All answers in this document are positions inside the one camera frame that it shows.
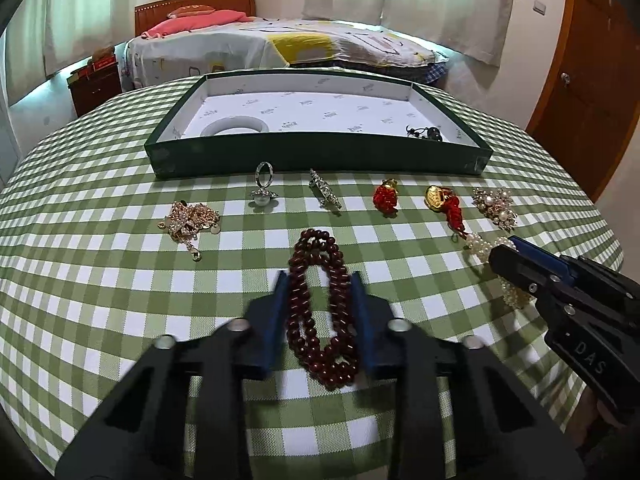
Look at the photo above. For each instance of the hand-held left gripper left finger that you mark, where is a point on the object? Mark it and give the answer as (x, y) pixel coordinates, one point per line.
(278, 322)

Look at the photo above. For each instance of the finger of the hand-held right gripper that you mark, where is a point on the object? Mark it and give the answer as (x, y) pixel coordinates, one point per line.
(540, 255)
(520, 266)

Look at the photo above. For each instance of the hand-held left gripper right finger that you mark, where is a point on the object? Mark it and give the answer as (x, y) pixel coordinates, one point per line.
(361, 325)

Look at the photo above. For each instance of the gold and red pendant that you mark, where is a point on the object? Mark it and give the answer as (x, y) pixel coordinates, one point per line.
(435, 197)

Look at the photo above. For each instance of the rhinestone bar hair clip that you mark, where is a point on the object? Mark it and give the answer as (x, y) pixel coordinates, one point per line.
(322, 191)

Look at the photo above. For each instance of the green box with white lining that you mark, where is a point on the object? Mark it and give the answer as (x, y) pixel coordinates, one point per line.
(325, 110)

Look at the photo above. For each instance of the person's right forearm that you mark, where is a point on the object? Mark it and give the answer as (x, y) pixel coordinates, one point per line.
(620, 450)

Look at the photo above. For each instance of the small black jewelry piece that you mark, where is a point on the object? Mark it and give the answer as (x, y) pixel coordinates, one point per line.
(432, 133)

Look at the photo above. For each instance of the gold and pearl brooch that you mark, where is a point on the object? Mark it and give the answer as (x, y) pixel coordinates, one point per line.
(495, 207)

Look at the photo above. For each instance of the red coral brooch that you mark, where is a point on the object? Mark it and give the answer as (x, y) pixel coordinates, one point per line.
(385, 200)

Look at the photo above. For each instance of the green checked tablecloth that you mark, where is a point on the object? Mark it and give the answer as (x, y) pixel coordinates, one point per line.
(125, 260)

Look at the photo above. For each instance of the brown wooden door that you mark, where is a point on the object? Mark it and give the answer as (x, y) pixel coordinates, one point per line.
(595, 85)

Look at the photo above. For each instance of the white bangle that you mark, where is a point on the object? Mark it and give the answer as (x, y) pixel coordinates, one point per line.
(207, 128)

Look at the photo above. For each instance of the blue plaid bed sheet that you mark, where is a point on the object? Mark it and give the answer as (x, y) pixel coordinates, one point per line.
(400, 71)

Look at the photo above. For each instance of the bed with patterned cover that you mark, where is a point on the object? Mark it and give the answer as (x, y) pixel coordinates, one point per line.
(200, 50)

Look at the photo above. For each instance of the dark wooden nightstand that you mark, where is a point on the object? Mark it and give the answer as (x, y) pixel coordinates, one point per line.
(97, 90)

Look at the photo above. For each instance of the pink pillow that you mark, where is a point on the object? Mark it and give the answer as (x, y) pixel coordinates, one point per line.
(200, 22)

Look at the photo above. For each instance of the red box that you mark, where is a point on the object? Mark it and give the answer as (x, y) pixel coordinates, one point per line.
(102, 64)

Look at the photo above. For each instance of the brown plush toy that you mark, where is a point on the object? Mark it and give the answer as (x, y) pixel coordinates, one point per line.
(102, 52)

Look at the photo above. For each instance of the orange pillow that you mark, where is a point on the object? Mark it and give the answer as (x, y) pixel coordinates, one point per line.
(192, 10)

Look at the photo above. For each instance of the wooden headboard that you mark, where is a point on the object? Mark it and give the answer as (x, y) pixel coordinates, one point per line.
(160, 7)

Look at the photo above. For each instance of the white wall switch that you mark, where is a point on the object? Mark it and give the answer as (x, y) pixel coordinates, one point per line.
(539, 7)

